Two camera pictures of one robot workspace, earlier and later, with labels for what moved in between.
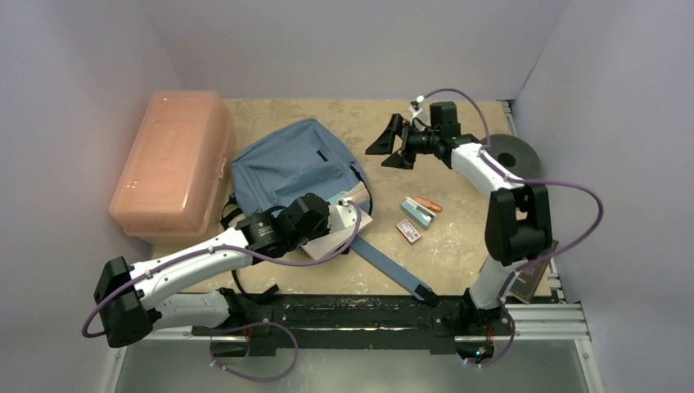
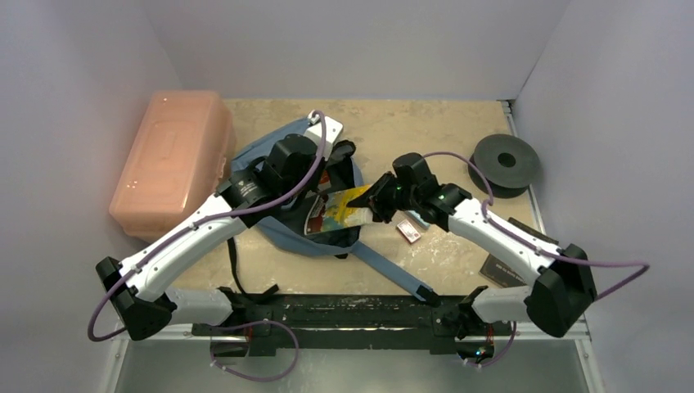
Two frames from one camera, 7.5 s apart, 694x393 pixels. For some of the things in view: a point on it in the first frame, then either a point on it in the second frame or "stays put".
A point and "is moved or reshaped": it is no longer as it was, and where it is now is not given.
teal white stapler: [417, 213] stays put
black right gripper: [404, 143] to [383, 196]
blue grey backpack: [310, 160] is moved or reshaped
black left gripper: [323, 229] to [326, 161]
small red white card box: [408, 231] stays put
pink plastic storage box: [178, 182] stays put
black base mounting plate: [447, 326] stays put
